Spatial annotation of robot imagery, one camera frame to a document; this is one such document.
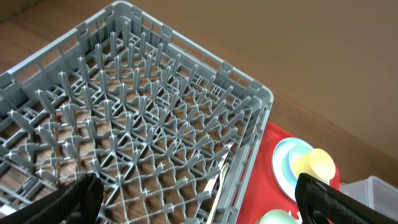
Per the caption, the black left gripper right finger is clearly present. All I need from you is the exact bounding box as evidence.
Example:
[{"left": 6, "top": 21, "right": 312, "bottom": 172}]
[{"left": 295, "top": 173, "right": 395, "bottom": 224}]

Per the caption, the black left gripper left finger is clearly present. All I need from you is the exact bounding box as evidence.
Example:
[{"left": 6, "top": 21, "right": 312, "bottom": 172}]
[{"left": 1, "top": 174, "right": 104, "bottom": 224}]

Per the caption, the metal fork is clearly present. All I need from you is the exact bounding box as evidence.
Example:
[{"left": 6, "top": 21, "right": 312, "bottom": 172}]
[{"left": 203, "top": 142, "right": 234, "bottom": 194}]

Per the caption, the mint green bowl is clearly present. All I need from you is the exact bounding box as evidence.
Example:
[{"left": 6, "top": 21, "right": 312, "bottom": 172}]
[{"left": 255, "top": 209, "right": 297, "bottom": 224}]

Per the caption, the light blue bowl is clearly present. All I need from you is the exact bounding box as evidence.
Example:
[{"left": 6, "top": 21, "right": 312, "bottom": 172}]
[{"left": 289, "top": 145, "right": 313, "bottom": 179}]

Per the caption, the white plastic spoon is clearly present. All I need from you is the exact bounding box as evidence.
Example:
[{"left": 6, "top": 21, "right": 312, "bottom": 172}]
[{"left": 206, "top": 162, "right": 229, "bottom": 224}]

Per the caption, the red plastic tray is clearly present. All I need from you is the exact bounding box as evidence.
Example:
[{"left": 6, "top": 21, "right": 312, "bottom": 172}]
[{"left": 236, "top": 121, "right": 341, "bottom": 224}]

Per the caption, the light blue plate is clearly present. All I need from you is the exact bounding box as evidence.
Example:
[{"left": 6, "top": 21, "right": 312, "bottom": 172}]
[{"left": 271, "top": 137, "right": 314, "bottom": 202}]

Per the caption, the clear plastic bin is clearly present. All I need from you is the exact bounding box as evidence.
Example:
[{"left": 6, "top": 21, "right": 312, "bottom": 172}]
[{"left": 340, "top": 175, "right": 398, "bottom": 220}]

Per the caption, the grey dishwasher rack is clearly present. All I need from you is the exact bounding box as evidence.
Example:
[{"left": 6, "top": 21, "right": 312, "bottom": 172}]
[{"left": 1, "top": 1, "right": 274, "bottom": 223}]

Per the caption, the yellow plastic cup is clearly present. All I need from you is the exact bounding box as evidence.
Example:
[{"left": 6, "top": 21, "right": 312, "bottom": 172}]
[{"left": 291, "top": 148, "right": 336, "bottom": 182}]

